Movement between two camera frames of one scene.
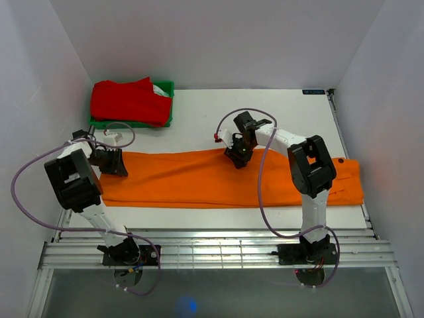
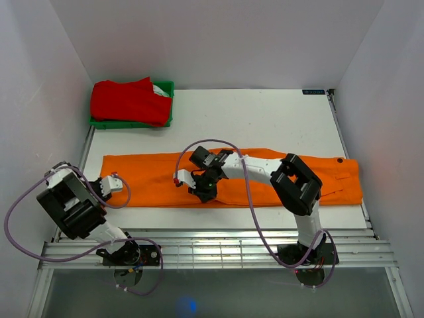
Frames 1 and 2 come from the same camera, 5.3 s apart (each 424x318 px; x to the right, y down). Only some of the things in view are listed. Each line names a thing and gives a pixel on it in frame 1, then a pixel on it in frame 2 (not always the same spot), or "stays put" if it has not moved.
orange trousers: (207, 178) stays put
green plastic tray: (165, 89) stays put
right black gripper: (239, 161) → (205, 195)
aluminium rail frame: (214, 249) stays put
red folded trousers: (134, 102) stays put
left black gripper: (117, 165) → (105, 199)
